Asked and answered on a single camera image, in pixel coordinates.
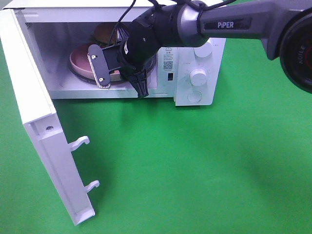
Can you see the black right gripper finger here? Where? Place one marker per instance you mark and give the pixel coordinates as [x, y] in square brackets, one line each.
[138, 80]

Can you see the green table cloth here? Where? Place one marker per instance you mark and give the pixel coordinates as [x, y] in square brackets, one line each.
[242, 165]

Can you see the white microwave door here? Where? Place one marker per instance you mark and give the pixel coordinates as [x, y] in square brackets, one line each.
[41, 122]

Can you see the lower white microwave knob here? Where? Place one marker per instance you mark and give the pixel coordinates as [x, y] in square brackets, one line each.
[198, 77]

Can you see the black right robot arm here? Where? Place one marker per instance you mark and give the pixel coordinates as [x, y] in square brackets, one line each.
[283, 26]

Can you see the white microwave oven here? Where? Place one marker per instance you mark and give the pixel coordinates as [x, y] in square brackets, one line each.
[56, 27]

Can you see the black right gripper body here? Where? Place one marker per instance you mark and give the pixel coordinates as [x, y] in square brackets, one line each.
[147, 34]

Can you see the burger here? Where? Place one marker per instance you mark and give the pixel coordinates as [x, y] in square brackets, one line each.
[104, 35]

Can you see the glass microwave turntable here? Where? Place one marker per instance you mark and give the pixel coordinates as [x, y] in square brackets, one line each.
[150, 65]

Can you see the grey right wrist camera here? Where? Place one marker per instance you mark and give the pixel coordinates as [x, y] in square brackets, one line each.
[99, 67]

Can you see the pink plate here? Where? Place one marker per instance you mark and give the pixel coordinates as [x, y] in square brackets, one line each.
[80, 64]

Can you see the white microwave knob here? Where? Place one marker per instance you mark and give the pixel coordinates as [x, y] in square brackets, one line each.
[198, 77]
[204, 50]

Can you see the upper white microwave knob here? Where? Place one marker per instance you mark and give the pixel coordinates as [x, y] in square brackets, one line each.
[204, 50]

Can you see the round white door button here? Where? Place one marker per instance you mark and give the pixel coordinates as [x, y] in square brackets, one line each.
[194, 97]

